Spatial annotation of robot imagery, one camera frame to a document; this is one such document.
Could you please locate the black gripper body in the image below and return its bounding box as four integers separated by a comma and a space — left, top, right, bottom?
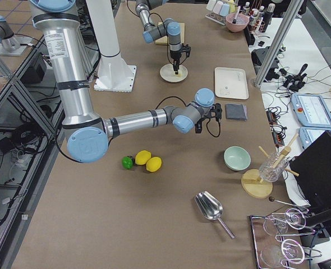
196, 103, 222, 126
170, 44, 191, 65

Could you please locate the cream round plate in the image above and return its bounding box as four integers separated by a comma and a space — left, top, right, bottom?
160, 63, 188, 83

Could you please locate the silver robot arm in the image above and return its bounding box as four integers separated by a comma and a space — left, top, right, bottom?
30, 1, 217, 163
0, 1, 191, 75

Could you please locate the cream rabbit tray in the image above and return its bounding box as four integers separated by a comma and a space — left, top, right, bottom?
214, 67, 249, 100

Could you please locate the grey folded cloth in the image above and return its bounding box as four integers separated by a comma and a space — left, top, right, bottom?
225, 103, 247, 121

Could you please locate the wooden cutting board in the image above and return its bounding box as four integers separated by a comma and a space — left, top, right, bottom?
154, 22, 185, 45

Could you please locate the purple cloth under grey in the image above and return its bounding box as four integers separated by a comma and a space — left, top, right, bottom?
243, 104, 248, 120

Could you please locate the mint green bowl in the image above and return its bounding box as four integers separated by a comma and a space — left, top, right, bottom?
223, 146, 251, 171

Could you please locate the yellow lemon outer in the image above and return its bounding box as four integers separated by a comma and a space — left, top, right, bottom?
146, 156, 162, 173

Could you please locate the pastel cup holder rack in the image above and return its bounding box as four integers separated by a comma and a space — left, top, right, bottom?
205, 0, 236, 23

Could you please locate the yellow lemon near pepper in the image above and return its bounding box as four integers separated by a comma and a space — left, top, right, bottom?
135, 150, 151, 165

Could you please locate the black muddler in bowl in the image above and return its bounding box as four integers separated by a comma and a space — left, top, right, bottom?
232, 6, 241, 24

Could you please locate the pink bowl with ice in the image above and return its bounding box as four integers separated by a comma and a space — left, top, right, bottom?
226, 13, 249, 33

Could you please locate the wooden cup rack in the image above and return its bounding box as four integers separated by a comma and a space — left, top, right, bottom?
241, 133, 299, 198

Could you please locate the clear glass cup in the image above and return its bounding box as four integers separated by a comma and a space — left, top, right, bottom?
259, 152, 289, 183

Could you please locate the metal scoop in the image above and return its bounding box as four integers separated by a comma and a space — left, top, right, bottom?
194, 191, 235, 239

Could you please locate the bottle rack with bottles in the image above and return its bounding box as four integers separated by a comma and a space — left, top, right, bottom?
238, 1, 276, 33

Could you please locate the blue teach pendant lower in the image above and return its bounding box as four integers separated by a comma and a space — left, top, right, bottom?
298, 127, 331, 150

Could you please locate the blue teach pendant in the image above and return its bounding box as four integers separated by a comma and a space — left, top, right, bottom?
298, 127, 331, 150
291, 93, 331, 129

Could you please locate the blue teach pendant upper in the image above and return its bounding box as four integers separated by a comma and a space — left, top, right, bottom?
291, 93, 331, 129

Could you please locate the black monitor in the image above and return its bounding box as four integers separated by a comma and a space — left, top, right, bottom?
290, 131, 331, 211

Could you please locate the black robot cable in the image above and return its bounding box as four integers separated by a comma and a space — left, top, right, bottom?
154, 96, 222, 138

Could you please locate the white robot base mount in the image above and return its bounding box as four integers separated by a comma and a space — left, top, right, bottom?
86, 0, 136, 92

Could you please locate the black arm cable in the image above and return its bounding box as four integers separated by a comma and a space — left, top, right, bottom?
126, 0, 172, 65

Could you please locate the aluminium frame post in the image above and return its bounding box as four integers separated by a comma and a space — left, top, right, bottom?
254, 0, 304, 88

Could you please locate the black wire glass rack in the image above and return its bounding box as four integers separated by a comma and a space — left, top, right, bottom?
249, 208, 322, 268

